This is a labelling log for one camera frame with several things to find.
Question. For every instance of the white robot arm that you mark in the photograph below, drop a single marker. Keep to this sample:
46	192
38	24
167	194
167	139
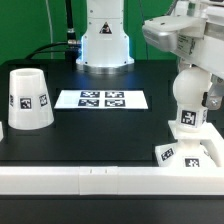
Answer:
105	45

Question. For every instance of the white lamp shade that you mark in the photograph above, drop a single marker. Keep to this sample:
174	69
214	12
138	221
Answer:
29	103

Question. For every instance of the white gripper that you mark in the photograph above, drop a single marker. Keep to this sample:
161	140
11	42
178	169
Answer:
194	31

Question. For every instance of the white front fence bar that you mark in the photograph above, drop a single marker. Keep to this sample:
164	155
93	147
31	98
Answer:
110	181

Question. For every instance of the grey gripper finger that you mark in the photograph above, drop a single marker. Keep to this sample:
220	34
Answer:
212	99

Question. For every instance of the white lamp base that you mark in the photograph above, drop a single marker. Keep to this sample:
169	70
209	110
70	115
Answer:
188	151

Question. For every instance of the white marker sheet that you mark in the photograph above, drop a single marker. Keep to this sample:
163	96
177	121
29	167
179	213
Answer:
101	99

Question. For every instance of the white lamp bulb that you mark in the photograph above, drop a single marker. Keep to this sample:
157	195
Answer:
188	89

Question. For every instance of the white fence bar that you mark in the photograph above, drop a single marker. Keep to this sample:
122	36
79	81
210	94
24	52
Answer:
214	143
1	132
110	181

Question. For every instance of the white right fence bar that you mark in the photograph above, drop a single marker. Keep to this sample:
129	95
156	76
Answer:
214	143

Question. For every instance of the white left fence bar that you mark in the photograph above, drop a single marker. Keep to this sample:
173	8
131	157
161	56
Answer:
1	132

